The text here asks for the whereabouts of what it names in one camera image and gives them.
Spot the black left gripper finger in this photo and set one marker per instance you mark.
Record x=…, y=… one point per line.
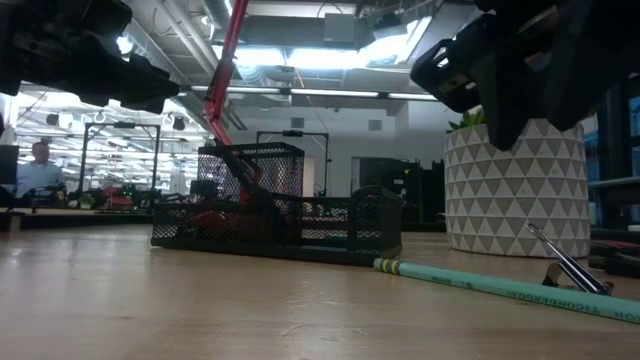
x=147, y=103
x=135, y=77

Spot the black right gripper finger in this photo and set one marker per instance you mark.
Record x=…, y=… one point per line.
x=510, y=100
x=590, y=65

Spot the black binder clip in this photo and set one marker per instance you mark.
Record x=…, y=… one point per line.
x=575, y=270

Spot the teal pencil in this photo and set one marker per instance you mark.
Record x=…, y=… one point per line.
x=500, y=287

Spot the black mesh desk organizer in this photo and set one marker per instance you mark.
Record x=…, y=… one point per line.
x=350, y=225

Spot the red desk lamp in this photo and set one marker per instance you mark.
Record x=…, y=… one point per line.
x=225, y=65

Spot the succulent in white patterned pot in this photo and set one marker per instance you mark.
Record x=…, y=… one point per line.
x=515, y=200

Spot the dark background monitor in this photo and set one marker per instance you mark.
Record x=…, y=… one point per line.
x=8, y=164

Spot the person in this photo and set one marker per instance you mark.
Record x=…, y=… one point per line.
x=39, y=172

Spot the background work table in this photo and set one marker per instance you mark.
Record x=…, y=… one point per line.
x=75, y=217

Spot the dark background cabinet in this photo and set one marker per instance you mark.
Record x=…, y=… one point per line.
x=395, y=190

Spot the black background rig frame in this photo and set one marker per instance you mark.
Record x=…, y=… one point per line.
x=122, y=126
x=292, y=133

